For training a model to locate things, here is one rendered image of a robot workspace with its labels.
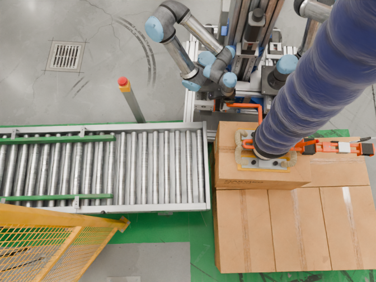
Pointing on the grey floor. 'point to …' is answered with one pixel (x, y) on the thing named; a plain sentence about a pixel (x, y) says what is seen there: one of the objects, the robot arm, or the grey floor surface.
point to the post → (132, 102)
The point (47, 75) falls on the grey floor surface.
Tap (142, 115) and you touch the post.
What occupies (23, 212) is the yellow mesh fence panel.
